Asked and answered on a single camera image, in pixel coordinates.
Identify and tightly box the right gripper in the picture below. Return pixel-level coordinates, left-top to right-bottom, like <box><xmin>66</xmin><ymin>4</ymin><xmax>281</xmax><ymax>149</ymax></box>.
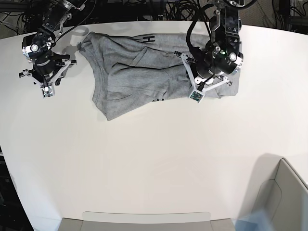
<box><xmin>19</xmin><ymin>53</ymin><xmax>77</xmax><ymax>88</ymax></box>

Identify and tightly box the grey T-shirt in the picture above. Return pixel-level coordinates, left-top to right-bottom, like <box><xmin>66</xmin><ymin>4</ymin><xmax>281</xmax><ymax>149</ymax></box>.
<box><xmin>78</xmin><ymin>32</ymin><xmax>240</xmax><ymax>121</ymax></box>

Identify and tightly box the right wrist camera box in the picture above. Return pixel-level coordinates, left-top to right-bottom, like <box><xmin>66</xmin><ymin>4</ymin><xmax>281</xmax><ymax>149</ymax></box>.
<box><xmin>41</xmin><ymin>85</ymin><xmax>55</xmax><ymax>98</ymax></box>

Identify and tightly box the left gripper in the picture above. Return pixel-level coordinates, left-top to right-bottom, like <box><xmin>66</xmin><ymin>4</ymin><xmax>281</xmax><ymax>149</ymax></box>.
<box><xmin>174</xmin><ymin>51</ymin><xmax>232</xmax><ymax>93</ymax></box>

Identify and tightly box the grey bin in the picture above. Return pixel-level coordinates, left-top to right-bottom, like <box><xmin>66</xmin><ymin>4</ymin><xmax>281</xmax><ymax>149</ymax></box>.
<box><xmin>58</xmin><ymin>211</ymin><xmax>235</xmax><ymax>231</ymax></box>
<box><xmin>259</xmin><ymin>158</ymin><xmax>308</xmax><ymax>231</ymax></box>

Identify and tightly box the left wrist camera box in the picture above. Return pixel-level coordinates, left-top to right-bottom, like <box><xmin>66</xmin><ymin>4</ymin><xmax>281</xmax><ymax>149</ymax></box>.
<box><xmin>189</xmin><ymin>89</ymin><xmax>205</xmax><ymax>103</ymax></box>

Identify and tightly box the blue cloth in bin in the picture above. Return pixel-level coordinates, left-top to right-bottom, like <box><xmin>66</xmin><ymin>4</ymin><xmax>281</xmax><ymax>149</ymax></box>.
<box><xmin>233</xmin><ymin>210</ymin><xmax>267</xmax><ymax>231</ymax></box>

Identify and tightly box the grey bin front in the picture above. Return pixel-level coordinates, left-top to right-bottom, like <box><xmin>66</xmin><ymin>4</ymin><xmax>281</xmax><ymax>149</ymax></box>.
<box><xmin>58</xmin><ymin>211</ymin><xmax>235</xmax><ymax>231</ymax></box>

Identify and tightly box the grey bin right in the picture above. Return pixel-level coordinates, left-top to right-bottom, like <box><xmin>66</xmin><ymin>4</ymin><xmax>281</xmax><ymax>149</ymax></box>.
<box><xmin>259</xmin><ymin>158</ymin><xmax>308</xmax><ymax>231</ymax></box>

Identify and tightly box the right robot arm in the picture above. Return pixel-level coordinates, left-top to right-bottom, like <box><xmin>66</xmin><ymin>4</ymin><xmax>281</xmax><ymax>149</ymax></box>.
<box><xmin>19</xmin><ymin>0</ymin><xmax>86</xmax><ymax>95</ymax></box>

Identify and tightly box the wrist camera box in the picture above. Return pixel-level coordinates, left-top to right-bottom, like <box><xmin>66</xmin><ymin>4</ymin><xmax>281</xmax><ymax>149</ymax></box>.
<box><xmin>189</xmin><ymin>89</ymin><xmax>205</xmax><ymax>103</ymax></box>
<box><xmin>41</xmin><ymin>85</ymin><xmax>55</xmax><ymax>98</ymax></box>

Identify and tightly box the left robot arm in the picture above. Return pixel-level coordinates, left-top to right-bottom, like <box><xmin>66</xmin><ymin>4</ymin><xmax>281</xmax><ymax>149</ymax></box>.
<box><xmin>174</xmin><ymin>0</ymin><xmax>245</xmax><ymax>101</ymax></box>

